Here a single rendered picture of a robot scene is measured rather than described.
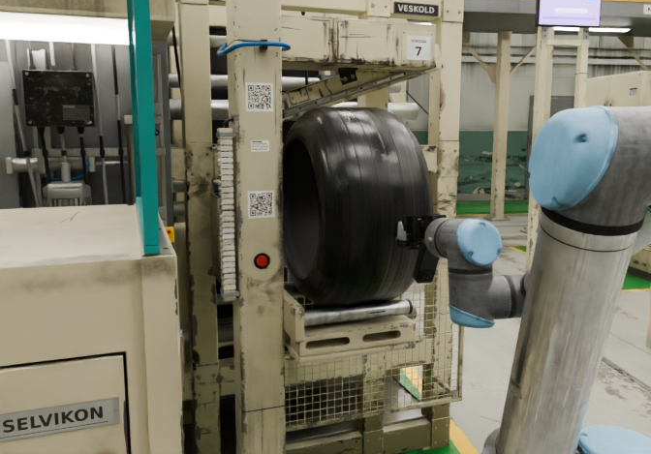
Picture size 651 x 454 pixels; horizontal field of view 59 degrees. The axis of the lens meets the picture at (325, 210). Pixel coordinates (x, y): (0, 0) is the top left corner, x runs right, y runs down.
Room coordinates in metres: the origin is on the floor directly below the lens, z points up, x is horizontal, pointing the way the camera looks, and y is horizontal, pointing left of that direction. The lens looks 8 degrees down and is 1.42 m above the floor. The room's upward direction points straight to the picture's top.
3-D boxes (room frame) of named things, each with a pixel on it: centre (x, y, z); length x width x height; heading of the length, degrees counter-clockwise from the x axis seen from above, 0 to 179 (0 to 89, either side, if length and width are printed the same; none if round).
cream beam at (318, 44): (2.04, -0.06, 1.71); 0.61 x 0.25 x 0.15; 109
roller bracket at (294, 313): (1.66, 0.13, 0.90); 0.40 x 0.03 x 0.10; 19
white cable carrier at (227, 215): (1.56, 0.27, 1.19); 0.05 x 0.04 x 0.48; 19
